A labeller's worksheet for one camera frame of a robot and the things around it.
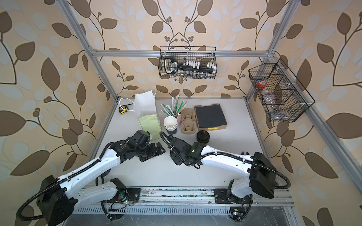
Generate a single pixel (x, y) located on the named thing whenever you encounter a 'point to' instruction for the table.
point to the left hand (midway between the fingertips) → (159, 152)
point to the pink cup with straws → (174, 109)
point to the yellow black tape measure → (124, 107)
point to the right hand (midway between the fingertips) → (178, 154)
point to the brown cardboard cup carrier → (188, 125)
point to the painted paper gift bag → (144, 107)
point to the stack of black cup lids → (202, 137)
